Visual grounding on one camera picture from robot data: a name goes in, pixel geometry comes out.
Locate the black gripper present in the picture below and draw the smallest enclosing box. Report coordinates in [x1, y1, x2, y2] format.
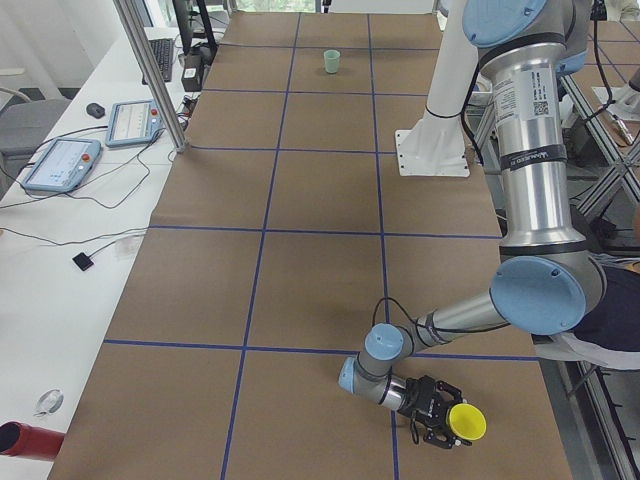
[399, 376, 473, 449]

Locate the yellow plastic cup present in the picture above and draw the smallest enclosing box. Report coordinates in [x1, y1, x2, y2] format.
[447, 403, 487, 441]

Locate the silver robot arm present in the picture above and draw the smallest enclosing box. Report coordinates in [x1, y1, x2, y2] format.
[339, 1, 606, 449]

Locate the green plastic cup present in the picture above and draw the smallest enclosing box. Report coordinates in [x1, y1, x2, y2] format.
[323, 49, 341, 74]

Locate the small black square pad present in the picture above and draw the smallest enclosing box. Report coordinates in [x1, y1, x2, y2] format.
[72, 252, 94, 271]

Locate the clear tape roll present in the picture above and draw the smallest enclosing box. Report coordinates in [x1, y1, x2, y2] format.
[34, 389, 64, 417]

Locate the far blue teach pendant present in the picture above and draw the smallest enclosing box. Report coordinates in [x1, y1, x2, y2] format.
[105, 99, 163, 148]

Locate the blue teach pendant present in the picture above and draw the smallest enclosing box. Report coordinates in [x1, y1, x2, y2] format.
[105, 99, 163, 148]
[21, 137, 102, 193]

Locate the black box white label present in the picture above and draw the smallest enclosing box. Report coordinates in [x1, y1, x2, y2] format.
[181, 54, 204, 92]

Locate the red cylinder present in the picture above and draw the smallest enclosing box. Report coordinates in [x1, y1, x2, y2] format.
[1, 421, 65, 461]

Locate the near blue teach pendant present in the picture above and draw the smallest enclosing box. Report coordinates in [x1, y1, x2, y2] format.
[21, 137, 102, 193]

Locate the black keyboard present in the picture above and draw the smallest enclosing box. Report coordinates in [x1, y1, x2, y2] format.
[149, 38, 174, 83]

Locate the black computer mouse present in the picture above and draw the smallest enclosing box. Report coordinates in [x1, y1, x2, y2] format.
[86, 102, 106, 119]

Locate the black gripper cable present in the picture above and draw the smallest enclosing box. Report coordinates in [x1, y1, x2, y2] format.
[371, 296, 511, 346]

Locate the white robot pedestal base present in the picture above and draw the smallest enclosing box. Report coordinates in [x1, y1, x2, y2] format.
[395, 1, 478, 178]

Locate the aluminium frame post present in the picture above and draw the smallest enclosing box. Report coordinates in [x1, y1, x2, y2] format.
[113, 0, 187, 153]

